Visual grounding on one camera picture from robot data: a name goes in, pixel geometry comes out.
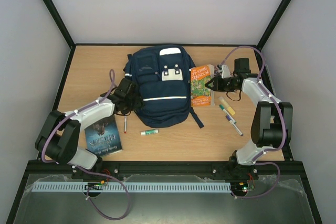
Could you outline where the orange treehouse book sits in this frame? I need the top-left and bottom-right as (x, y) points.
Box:
(190, 65), (215, 107)

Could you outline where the purple capped marker pen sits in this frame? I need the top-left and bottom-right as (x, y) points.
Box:
(226, 115), (243, 136)

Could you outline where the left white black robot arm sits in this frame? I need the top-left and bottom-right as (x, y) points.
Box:
(35, 78), (143, 170)

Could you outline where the red marker pen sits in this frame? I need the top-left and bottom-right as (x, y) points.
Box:
(123, 115), (128, 134)

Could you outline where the yellow highlighter pen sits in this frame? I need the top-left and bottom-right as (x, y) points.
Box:
(219, 97), (236, 115)

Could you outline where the navy blue student backpack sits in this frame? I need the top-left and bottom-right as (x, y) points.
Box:
(123, 45), (204, 128)

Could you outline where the green capped marker pen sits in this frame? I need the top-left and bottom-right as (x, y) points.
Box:
(219, 104), (236, 124)

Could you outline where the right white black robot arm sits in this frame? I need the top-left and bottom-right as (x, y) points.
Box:
(205, 58), (293, 178)

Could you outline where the light blue slotted cable duct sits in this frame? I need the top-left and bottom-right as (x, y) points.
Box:
(31, 182), (231, 193)

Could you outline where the black frame post right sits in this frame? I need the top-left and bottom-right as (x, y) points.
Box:
(257, 0), (292, 50)

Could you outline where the black frame post left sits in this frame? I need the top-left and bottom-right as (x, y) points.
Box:
(42, 0), (75, 48)

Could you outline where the dark Wuthering Heights book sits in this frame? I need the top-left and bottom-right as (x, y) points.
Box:
(85, 115), (122, 157)

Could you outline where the green white glue stick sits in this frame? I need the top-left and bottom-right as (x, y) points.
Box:
(140, 129), (159, 136)

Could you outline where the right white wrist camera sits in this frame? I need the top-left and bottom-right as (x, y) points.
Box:
(218, 65), (231, 79)

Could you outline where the black frame post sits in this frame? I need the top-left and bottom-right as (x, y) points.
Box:
(257, 0), (292, 50)
(42, 0), (75, 48)

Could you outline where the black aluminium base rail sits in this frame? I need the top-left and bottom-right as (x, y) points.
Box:
(26, 159), (305, 182)

